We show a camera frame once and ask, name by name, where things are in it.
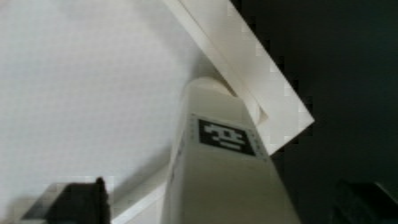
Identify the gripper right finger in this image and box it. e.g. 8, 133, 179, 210
331, 181, 398, 224

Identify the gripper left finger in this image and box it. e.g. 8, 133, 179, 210
19, 177, 109, 224

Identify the white desk leg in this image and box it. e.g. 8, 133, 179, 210
161, 77, 301, 224

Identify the white desk tabletop tray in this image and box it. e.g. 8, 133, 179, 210
0, 0, 314, 224

